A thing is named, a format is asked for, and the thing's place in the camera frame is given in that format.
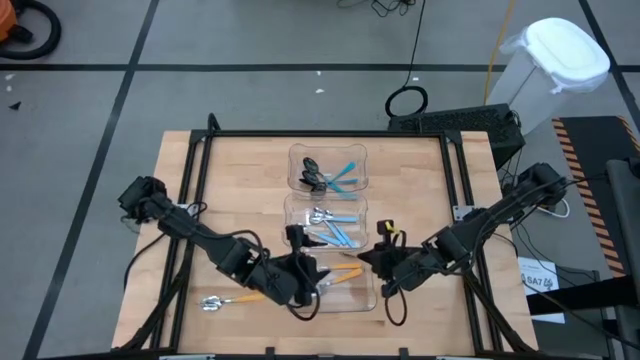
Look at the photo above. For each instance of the black perforated computer case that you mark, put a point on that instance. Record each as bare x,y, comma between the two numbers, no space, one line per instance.
460,120

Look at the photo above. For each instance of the white paper sign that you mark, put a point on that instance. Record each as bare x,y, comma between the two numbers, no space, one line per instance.
540,270

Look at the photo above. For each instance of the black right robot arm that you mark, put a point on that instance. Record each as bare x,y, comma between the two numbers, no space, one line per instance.
490,220

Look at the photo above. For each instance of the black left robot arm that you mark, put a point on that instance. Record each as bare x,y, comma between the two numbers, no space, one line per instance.
200,235

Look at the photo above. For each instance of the translucent trash can white lid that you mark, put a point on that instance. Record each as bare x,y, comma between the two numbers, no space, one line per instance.
565,50

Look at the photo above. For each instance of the black table frame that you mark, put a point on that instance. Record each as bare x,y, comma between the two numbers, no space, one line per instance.
325,134

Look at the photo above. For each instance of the clear plastic bin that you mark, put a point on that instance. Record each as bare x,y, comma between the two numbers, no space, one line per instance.
345,152
350,205
350,300

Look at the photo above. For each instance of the black floor scrap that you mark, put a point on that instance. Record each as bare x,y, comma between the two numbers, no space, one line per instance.
16,106

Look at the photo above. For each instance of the black mat with striped edge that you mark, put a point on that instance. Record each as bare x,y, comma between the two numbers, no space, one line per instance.
590,150

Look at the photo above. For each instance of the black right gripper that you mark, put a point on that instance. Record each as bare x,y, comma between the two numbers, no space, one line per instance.
400,267

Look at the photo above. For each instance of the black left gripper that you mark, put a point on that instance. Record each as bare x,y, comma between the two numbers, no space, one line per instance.
292,280

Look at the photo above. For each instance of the black metal beam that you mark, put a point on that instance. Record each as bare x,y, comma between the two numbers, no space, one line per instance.
575,302

